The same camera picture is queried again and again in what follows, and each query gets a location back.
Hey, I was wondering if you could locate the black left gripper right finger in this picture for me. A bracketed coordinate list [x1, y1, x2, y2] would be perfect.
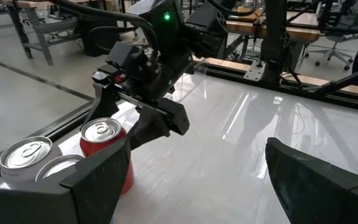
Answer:
[265, 137, 358, 224]

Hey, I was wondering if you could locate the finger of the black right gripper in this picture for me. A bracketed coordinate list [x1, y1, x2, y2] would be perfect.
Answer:
[80, 82, 121, 129]
[126, 105, 172, 151]

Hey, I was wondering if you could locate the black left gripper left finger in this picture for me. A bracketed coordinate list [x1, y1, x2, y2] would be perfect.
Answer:
[0, 138, 132, 224]

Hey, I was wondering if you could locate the red Coca-Cola can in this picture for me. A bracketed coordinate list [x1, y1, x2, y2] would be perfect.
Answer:
[79, 117, 135, 196]

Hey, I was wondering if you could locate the white and blue soda can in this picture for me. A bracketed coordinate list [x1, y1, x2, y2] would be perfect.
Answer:
[35, 153, 86, 187]
[0, 135, 63, 190]

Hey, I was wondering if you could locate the clear plastic bin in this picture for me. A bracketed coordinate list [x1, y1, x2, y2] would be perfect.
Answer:
[172, 60, 211, 104]

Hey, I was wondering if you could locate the grey metal workbench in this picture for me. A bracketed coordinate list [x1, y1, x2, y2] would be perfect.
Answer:
[0, 0, 81, 67]

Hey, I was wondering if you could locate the wooden workbench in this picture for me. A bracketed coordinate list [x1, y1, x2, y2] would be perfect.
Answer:
[224, 5, 322, 44]

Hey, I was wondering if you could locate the office chair with castors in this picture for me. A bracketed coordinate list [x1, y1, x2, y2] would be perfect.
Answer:
[304, 9, 358, 72]

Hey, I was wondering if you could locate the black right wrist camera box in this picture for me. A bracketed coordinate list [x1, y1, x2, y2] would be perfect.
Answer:
[105, 40, 150, 77]

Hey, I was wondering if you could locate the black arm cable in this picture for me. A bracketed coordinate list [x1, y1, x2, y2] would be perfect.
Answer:
[50, 0, 160, 54]

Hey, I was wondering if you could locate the metal mounting bracket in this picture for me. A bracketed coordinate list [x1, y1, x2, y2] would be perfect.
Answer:
[243, 60, 267, 83]

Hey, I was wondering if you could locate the black frame post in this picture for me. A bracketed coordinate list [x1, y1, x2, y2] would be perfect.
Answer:
[260, 0, 292, 85]

